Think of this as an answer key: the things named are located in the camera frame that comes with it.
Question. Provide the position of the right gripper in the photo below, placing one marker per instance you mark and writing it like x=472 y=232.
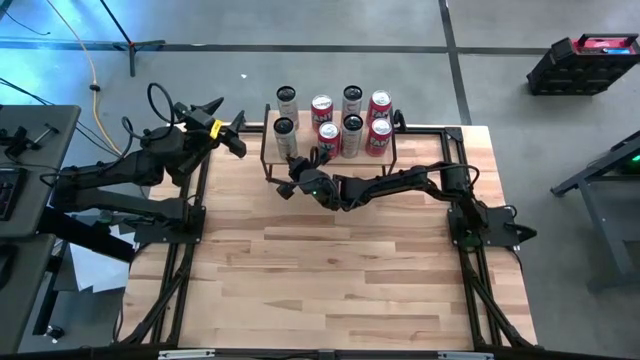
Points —
x=312 y=182

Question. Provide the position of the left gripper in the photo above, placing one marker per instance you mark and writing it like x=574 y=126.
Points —
x=200 y=125

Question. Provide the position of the red Fanta can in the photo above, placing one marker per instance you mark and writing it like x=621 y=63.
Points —
x=321 y=112
x=379 y=105
x=378 y=142
x=329 y=140

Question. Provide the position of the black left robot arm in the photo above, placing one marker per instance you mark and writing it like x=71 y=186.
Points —
x=115 y=175

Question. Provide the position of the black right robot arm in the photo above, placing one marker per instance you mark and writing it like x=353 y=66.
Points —
x=400 y=182

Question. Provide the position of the black tripod stand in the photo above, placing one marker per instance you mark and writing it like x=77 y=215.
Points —
x=131 y=60

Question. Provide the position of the black desk beam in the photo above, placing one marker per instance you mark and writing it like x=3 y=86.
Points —
x=85 y=235

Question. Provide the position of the white paper sheet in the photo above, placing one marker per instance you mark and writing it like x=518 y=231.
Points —
x=95 y=270

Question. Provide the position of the black clamp tool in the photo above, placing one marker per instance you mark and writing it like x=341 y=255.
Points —
x=20 y=142

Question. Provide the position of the black keyboard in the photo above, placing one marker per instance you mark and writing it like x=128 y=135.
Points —
x=6 y=192

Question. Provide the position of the low grey desk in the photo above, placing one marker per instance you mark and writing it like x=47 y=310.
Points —
x=25 y=300

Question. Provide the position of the red black toolbox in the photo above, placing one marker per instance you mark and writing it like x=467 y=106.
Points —
x=575 y=75

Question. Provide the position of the wooden shelf black frame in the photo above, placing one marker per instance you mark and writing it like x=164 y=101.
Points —
x=300 y=150

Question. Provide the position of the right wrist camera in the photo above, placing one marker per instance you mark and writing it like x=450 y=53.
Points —
x=327 y=197

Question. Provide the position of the black aluminium rig frame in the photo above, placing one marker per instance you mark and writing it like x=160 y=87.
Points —
x=456 y=134

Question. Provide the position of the silver metal bracket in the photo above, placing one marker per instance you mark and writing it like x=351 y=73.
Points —
x=185 y=354
x=465 y=356

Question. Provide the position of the grey desk frame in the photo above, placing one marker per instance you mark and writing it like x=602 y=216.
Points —
x=601 y=225

